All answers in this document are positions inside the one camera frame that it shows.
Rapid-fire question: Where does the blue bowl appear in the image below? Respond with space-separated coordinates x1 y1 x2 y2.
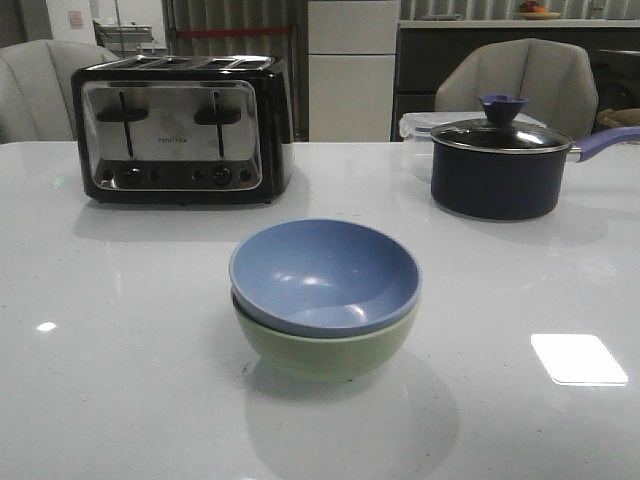
229 219 422 338

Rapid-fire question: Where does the green bowl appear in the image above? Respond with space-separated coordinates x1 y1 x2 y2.
231 287 421 381

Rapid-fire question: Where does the clear plastic storage container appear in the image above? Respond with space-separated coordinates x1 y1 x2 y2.
398 110 546 142

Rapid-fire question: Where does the dark blue saucepan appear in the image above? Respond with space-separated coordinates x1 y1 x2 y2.
431 127 639 220

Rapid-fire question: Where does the black and chrome toaster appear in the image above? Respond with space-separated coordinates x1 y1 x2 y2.
72 55 294 205

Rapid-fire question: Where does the white refrigerator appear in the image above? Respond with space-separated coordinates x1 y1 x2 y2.
308 1 400 142

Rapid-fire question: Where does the glass pot lid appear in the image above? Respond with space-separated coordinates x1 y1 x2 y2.
431 94 572 153

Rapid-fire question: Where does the dark kitchen counter cabinet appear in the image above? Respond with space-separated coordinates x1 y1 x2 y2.
393 19 639 122

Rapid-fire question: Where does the red barrier belt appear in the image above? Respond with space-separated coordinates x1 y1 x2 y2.
175 27 292 39

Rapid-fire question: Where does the right beige armchair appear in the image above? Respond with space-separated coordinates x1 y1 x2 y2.
435 38 599 140

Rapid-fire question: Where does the beige armchair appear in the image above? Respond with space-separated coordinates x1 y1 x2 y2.
435 38 599 140
1 39 117 144

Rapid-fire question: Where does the fruit plate on counter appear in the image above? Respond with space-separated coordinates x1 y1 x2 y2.
517 0 561 20

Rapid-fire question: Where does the left beige armchair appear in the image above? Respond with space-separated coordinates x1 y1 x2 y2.
1 39 117 144

